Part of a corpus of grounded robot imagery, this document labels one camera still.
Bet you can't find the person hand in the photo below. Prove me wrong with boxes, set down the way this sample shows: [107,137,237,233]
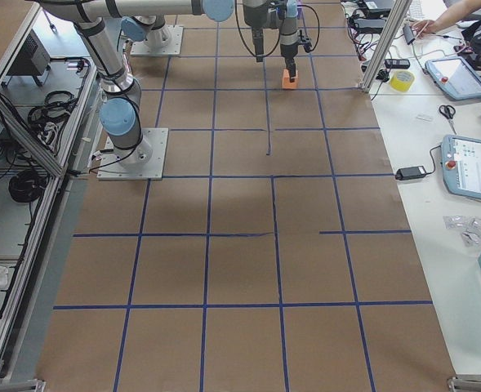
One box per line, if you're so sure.
[410,20,434,37]

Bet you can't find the coiled black cables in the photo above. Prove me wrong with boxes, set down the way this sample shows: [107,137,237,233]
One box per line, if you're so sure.
[9,169,45,204]

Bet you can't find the orange foam cube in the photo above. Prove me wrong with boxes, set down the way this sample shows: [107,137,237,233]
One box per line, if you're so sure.
[282,69,298,90]

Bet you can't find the brown paper table cover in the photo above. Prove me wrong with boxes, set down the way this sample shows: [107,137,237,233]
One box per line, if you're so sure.
[36,1,452,391]

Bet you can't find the black smartphone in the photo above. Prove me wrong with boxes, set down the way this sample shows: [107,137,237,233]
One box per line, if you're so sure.
[384,59,411,69]

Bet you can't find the person forearm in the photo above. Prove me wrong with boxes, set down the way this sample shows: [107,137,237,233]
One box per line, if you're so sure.
[425,0,481,33]

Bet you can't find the near teach pendant tablet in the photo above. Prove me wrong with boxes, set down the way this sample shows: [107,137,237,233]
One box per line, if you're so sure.
[440,135,481,199]

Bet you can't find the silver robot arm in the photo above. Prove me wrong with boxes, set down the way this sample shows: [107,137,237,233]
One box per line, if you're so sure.
[38,1,299,98]
[238,1,314,82]

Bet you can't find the black power adapter brick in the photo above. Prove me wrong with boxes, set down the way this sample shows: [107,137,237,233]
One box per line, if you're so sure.
[394,166,427,180]

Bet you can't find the bag of small parts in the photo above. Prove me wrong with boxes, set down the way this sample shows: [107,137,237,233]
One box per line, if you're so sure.
[443,216,481,247]

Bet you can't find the aluminium frame post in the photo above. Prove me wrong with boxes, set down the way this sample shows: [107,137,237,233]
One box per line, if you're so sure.
[359,0,412,93]

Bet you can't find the yellow tape roll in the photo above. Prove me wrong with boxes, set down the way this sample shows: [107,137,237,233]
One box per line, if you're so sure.
[390,69,415,92]

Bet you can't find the black handled scissors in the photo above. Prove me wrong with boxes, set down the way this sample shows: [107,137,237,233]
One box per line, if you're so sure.
[439,105,457,135]

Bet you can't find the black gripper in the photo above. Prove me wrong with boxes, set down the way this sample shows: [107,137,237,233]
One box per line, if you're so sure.
[243,0,269,62]
[280,43,298,82]

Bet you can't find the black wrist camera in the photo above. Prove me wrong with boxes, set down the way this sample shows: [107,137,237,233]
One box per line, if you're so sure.
[298,29,313,53]

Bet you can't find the teach pendant tablet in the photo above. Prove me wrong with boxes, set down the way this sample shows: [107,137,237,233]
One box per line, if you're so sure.
[440,135,481,199]
[425,56,481,100]

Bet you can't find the far teach pendant tablet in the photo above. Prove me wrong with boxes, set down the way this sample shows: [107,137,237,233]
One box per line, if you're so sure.
[425,56,481,100]

